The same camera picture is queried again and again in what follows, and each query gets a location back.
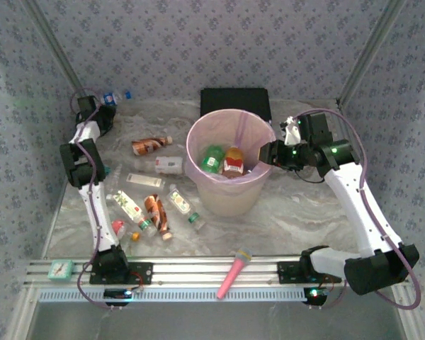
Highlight clear bottle blue-red label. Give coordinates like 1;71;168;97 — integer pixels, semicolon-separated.
101;90;132;107

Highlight yellow red label bottle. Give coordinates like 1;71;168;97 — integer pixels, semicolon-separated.
221;147;245;178

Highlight brown orange label bottle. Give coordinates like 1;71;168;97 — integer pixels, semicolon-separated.
143;193;174;242
131;135;174;156

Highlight green plastic bottle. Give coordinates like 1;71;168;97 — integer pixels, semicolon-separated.
200;144;226;174

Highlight pink-lined trash bin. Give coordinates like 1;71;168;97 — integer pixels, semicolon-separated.
183;108;278;186

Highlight beige plastic waste bin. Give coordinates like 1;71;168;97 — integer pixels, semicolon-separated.
196;169;268;217

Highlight white packet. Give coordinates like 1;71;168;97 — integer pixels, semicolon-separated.
125;172;166;189

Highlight white label plastic bottle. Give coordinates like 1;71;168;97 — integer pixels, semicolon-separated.
134;155;184;176

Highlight clear bottle green-white label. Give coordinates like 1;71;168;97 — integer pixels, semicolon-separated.
106;190;157;237

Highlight pink label bottle orange cap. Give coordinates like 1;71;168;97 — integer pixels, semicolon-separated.
111;219;142;249

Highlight black flat box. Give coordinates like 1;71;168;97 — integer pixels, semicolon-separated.
199;87;273;123

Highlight clear unlabelled plastic bottle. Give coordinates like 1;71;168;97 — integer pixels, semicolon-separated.
109;164;124;194

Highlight clear bottle yellow-green label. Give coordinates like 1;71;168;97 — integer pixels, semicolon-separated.
166;183;206;231

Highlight pink toy microphone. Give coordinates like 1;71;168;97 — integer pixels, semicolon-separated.
216;246;254;300

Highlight small mint green clock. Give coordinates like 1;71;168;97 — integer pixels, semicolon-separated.
47;259;74;283

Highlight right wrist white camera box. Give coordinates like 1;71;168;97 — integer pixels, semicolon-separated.
280;115;301;146

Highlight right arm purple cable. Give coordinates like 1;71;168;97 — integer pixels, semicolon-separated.
293;108;422;311

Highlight aluminium frame post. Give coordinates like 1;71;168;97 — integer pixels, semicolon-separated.
23;0;91;106
336;0;408;107

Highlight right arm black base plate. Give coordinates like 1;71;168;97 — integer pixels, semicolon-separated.
276;261;343;285

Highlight aluminium mounting rail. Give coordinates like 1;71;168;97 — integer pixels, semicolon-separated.
24;256;410;288

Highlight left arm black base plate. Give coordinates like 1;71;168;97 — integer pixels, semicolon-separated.
89;261;154;286

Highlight slotted grey cable duct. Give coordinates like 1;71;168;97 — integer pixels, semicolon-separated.
38;287;305;302

